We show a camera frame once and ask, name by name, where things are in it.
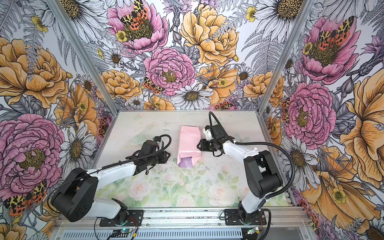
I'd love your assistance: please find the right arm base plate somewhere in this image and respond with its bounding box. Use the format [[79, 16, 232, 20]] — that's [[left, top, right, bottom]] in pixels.
[[220, 209, 267, 226]]

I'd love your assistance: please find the aluminium front rail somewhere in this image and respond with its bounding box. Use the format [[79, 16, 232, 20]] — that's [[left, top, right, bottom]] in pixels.
[[50, 207, 316, 240]]

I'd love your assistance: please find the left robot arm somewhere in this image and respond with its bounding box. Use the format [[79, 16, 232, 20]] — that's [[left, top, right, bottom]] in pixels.
[[50, 140, 171, 226]]

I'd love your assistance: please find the purple wrapping paper sheet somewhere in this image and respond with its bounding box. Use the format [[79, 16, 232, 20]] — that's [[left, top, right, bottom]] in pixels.
[[177, 126, 202, 168]]

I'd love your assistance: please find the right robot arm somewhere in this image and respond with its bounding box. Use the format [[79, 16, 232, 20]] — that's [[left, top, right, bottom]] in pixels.
[[197, 124, 286, 218]]

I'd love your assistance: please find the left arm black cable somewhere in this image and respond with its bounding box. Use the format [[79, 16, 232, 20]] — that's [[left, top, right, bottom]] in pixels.
[[60, 133, 173, 193]]

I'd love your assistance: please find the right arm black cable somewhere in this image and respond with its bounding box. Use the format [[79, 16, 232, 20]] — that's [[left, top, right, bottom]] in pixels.
[[207, 111, 296, 202]]

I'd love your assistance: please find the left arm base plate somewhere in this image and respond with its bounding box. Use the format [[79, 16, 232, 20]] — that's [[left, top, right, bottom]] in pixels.
[[99, 210, 144, 227]]

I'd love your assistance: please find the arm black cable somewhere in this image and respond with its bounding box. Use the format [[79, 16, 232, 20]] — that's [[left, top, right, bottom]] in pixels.
[[207, 111, 296, 202], [60, 133, 173, 193]]

